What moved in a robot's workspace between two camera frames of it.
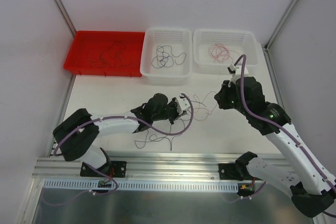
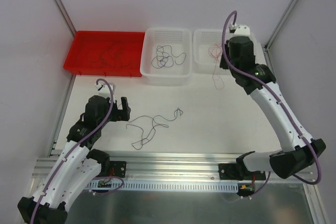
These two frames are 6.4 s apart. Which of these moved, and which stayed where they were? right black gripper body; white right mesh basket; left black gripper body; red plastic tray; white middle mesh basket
Moved: left black gripper body; right black gripper body
Stayed: white middle mesh basket; white right mesh basket; red plastic tray
